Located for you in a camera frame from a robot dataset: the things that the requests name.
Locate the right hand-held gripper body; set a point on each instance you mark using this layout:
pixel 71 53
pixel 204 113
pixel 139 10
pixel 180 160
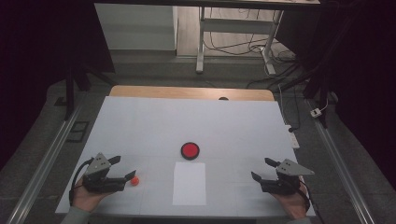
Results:
pixel 283 185

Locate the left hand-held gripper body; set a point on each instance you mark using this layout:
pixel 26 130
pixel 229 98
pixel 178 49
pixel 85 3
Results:
pixel 99 183

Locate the small orange-red ball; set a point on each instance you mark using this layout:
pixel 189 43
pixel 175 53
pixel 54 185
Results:
pixel 134 180

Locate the white paper sheet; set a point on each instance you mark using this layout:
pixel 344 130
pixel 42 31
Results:
pixel 189 186

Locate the round red ink pad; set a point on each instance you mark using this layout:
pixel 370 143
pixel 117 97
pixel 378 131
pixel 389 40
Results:
pixel 190 151

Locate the person's left hand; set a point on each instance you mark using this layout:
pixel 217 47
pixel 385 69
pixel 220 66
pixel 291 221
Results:
pixel 84 200

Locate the person's right hand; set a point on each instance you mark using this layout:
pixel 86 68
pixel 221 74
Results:
pixel 294 205

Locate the white power strip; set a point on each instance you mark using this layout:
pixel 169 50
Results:
pixel 293 139

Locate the black floor socket cover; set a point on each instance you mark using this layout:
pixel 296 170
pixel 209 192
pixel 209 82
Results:
pixel 77 131

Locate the small white adapter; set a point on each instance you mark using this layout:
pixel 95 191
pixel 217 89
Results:
pixel 315 112

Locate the black stand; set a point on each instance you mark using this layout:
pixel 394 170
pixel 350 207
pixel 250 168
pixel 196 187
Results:
pixel 69 93
pixel 323 93

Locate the large white table mat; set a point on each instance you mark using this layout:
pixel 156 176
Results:
pixel 193 121

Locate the dark curtain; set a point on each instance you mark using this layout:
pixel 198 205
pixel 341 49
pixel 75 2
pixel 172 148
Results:
pixel 367 77
pixel 31 62

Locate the white cabinet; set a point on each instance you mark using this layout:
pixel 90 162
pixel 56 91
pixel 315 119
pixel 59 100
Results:
pixel 135 28

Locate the metal floor rail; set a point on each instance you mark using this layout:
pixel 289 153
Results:
pixel 339 161
pixel 46 161

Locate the white desk frame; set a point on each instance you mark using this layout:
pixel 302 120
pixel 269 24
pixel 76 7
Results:
pixel 236 25

